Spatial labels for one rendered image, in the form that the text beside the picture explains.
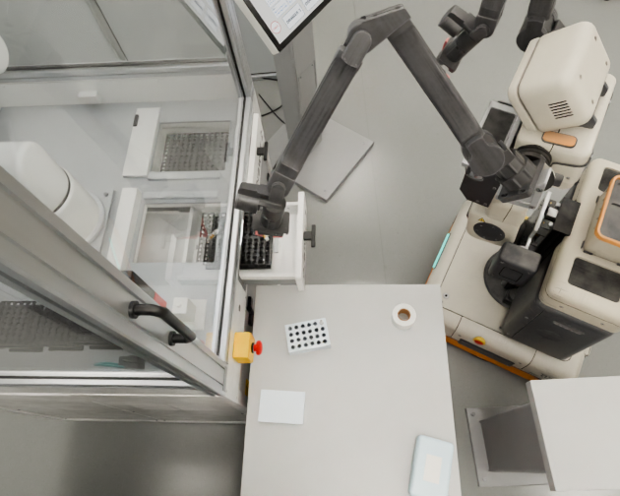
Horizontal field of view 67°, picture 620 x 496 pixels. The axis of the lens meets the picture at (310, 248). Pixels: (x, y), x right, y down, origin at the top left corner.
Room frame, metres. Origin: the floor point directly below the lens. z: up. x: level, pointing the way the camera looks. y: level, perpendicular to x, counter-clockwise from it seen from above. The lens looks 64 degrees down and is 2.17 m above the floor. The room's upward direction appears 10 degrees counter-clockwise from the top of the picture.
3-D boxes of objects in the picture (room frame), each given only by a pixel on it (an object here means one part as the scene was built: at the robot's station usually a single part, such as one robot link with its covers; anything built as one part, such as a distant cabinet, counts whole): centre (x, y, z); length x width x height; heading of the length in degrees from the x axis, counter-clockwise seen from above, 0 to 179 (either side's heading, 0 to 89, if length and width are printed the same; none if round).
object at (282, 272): (0.68, 0.23, 0.86); 0.40 x 0.26 x 0.06; 80
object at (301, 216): (0.65, 0.02, 0.87); 0.29 x 0.02 x 0.11; 170
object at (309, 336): (0.37, 0.05, 0.78); 0.12 x 0.08 x 0.04; 91
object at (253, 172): (0.98, 0.13, 0.87); 0.29 x 0.02 x 0.11; 170
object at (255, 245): (0.68, 0.22, 0.87); 0.22 x 0.18 x 0.06; 80
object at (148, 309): (0.25, 0.24, 1.45); 0.05 x 0.03 x 0.19; 80
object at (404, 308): (0.38, -0.24, 0.78); 0.07 x 0.07 x 0.04
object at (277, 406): (0.19, 0.15, 0.77); 0.13 x 0.09 x 0.02; 77
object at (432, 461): (-0.03, -0.22, 0.78); 0.15 x 0.10 x 0.04; 156
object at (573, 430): (-0.01, -0.67, 0.38); 0.30 x 0.30 x 0.76; 83
